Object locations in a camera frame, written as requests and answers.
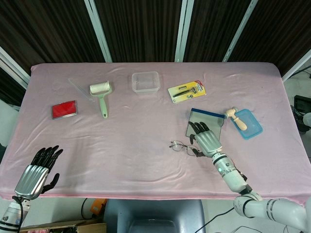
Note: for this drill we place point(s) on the razor in yellow blister pack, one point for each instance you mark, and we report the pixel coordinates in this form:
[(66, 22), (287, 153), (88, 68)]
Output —
[(187, 92)]

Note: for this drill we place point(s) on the blue plastic lid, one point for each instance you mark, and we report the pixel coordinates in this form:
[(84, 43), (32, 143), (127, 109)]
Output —
[(252, 128)]

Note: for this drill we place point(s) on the clear plastic container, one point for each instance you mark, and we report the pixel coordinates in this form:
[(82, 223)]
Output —
[(145, 82)]

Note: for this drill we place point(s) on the red ink stamp pad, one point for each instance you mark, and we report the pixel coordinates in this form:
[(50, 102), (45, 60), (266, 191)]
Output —
[(64, 110)]

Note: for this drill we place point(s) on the blue glasses case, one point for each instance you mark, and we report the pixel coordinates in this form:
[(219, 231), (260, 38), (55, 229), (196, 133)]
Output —
[(211, 122)]

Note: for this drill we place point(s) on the green lint roller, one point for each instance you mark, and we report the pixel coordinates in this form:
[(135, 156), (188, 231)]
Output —
[(103, 106)]

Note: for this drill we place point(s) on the white metal frame post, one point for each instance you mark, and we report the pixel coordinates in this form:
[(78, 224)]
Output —
[(13, 65), (98, 31), (239, 31), (183, 31), (297, 64)]

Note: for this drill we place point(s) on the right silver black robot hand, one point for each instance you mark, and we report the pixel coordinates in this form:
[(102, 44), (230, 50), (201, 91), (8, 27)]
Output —
[(209, 142)]

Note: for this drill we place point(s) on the pink tablecloth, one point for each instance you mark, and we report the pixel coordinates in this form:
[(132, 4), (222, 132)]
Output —
[(133, 145)]

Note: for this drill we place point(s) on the wire-frame eyeglasses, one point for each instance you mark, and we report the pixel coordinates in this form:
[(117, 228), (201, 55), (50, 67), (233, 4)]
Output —
[(176, 145)]

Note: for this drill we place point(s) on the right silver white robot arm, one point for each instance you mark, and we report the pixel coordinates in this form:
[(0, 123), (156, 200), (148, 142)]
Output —
[(233, 177)]

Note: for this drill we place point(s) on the brown cardboard box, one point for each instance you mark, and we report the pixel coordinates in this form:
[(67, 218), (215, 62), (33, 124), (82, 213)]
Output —
[(63, 227)]

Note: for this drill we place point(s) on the orange device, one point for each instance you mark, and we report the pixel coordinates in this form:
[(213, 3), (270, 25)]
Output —
[(98, 207)]

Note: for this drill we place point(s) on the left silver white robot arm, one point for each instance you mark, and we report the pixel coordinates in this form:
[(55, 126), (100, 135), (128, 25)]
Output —
[(12, 216)]

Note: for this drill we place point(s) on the black device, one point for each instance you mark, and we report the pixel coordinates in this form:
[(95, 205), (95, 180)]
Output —
[(299, 102)]

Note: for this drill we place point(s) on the grey blue robot body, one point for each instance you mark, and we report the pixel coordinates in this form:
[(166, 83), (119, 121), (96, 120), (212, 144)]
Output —
[(155, 213)]

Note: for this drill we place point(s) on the wooden massage mallet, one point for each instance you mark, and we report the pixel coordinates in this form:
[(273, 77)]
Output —
[(239, 122)]

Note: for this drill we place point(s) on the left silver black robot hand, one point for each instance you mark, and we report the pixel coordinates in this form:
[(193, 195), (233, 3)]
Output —
[(31, 179)]

